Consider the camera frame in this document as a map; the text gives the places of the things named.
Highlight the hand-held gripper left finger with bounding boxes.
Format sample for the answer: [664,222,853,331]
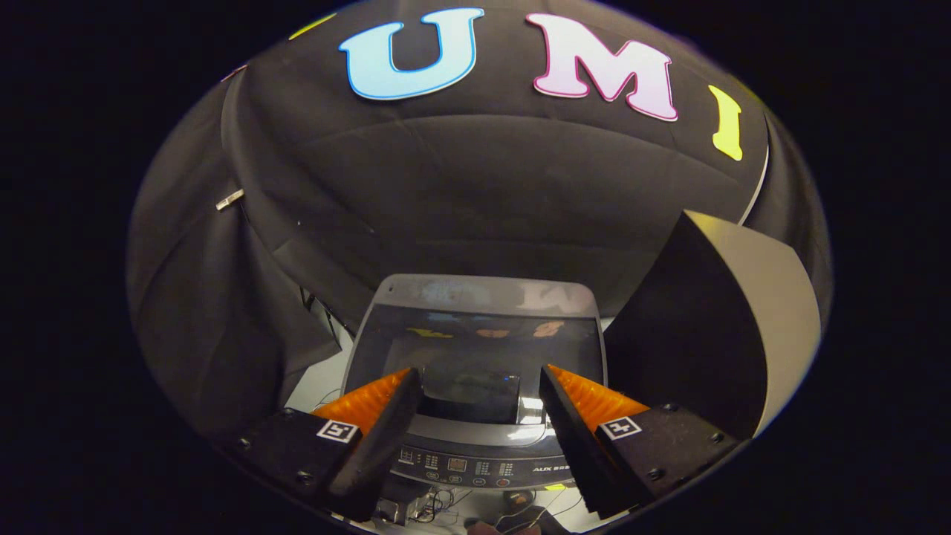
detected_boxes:
[238,367,424,523]

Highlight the black backdrop cloth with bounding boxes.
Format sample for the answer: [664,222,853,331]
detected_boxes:
[125,0,833,447]

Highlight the white backdrop frame pole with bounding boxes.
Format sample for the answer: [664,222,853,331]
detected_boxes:
[739,145,770,225]

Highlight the grey washing machine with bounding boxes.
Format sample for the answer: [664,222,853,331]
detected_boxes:
[342,273,608,493]

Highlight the black cable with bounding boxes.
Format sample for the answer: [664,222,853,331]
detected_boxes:
[412,487,458,522]

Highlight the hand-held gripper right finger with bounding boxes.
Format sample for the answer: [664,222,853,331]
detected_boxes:
[539,364,741,520]

